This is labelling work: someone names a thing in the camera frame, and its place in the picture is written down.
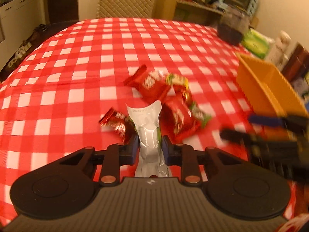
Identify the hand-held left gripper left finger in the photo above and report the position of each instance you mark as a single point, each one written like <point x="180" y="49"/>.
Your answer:
<point x="130" y="149"/>

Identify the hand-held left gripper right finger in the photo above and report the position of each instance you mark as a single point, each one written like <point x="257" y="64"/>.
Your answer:
<point x="166" y="151"/>

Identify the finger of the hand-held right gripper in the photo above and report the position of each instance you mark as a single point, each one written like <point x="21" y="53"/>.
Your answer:
<point x="236" y="135"/>
<point x="265" y="120"/>

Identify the silver snack packet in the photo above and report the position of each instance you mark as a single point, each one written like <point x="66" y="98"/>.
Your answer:
<point x="147" y="125"/>

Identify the small shiny red snack packet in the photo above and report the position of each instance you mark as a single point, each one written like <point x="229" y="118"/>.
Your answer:
<point x="115" y="123"/>

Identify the yellow plastic basket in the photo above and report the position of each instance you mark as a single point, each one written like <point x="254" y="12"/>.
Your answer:
<point x="265" y="87"/>

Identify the brown metal thermos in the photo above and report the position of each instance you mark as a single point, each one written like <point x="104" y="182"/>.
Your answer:
<point x="297" y="60"/>

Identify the white thermos bottle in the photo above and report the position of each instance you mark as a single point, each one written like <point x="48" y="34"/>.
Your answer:
<point x="278" y="48"/>

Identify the green tissue pack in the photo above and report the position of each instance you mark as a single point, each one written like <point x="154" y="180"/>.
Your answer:
<point x="257" y="43"/>

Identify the red checked tablecloth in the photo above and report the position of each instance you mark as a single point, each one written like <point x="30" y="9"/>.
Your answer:
<point x="84" y="65"/>

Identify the glass jar with dark contents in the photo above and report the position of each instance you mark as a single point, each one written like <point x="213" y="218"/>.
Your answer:
<point x="231" y="26"/>

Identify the wooden shelf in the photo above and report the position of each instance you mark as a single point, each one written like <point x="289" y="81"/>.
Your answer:
<point x="185" y="12"/>

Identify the row of shoes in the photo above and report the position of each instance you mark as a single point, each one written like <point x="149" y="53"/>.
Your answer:
<point x="26" y="46"/>

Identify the dark door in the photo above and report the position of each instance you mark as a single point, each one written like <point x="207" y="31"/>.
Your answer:
<point x="62" y="0"/>

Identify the white cabinet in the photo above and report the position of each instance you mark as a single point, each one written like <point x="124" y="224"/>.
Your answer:
<point x="17" y="17"/>

